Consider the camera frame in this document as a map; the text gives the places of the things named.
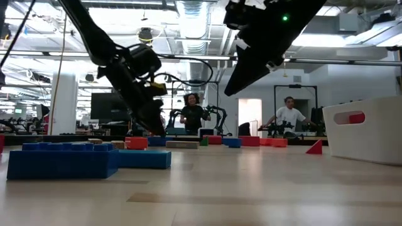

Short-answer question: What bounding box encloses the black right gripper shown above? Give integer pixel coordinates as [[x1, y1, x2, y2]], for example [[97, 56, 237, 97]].
[[223, 0, 327, 97]]

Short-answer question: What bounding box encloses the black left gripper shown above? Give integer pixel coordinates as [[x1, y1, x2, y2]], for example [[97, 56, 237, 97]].
[[96, 43, 169, 136]]

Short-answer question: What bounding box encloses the orange smooth block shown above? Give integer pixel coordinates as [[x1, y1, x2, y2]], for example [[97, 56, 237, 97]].
[[124, 136, 149, 151]]

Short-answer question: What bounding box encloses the blue smooth block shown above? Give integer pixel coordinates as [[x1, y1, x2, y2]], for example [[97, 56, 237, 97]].
[[117, 149, 173, 170]]

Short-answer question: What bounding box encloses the small blue studded block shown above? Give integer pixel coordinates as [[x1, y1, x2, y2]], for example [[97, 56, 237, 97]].
[[222, 137, 243, 149]]

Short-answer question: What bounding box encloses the red triangular block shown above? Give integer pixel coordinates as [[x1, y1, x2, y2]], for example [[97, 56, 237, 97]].
[[305, 139, 323, 155]]

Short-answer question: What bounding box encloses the black monitor screen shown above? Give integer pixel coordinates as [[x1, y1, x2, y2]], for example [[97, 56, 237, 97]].
[[90, 92, 133, 124]]

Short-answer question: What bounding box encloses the person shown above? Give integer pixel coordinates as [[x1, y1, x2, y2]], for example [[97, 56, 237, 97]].
[[179, 92, 212, 136], [261, 95, 318, 138]]

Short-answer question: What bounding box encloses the black chair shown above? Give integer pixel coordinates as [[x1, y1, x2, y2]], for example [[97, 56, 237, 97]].
[[237, 122, 253, 137]]

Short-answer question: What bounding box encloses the black box with white edges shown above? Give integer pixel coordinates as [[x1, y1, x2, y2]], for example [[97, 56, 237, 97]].
[[197, 127, 215, 138]]

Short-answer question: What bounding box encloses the small red smooth block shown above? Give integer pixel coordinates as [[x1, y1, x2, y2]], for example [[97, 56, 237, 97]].
[[203, 134, 223, 146]]

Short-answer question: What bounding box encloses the white building column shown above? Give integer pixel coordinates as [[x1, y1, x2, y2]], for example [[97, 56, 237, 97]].
[[49, 59, 79, 136]]

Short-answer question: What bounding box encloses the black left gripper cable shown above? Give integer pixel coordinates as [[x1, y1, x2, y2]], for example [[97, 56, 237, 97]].
[[153, 53, 215, 88]]

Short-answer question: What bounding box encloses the silver ceiling duct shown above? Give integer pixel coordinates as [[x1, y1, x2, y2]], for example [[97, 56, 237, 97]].
[[174, 0, 210, 57]]

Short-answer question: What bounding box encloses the black ceiling cord reel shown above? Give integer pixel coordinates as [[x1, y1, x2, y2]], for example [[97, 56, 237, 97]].
[[137, 26, 154, 44]]

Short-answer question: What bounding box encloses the yellow cable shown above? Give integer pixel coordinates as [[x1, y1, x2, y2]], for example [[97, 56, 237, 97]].
[[48, 0, 69, 136]]

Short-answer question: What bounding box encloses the white plastic bin with handles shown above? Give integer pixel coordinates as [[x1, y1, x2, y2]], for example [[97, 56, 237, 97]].
[[322, 95, 402, 166]]

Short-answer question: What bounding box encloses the thin black cable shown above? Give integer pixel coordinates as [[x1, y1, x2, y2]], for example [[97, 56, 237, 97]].
[[0, 0, 36, 68]]

